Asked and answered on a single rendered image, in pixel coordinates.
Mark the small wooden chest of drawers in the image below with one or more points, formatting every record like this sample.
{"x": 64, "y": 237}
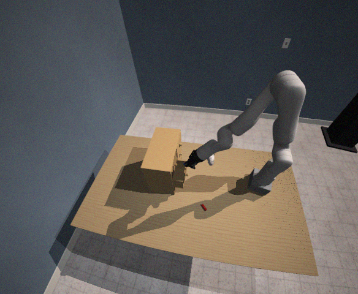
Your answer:
{"x": 158, "y": 160}

